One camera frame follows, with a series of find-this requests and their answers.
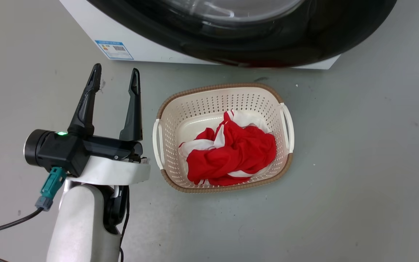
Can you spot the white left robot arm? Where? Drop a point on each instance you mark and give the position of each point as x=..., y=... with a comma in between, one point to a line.
x=84, y=223

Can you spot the blue white energy label sticker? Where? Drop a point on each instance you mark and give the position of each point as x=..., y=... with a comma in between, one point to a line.
x=114, y=50

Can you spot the black round washing machine door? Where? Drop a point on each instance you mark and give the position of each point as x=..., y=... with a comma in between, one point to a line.
x=253, y=32

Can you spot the cream perforated laundry basket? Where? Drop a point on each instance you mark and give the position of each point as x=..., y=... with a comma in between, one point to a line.
x=224, y=136

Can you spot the red white garment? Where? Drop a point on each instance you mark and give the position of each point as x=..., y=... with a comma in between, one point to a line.
x=231, y=151

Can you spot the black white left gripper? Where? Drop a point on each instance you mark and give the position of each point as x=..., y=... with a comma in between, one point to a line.
x=67, y=151

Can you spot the white washing machine body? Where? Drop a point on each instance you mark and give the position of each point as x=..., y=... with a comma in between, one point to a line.
x=129, y=40

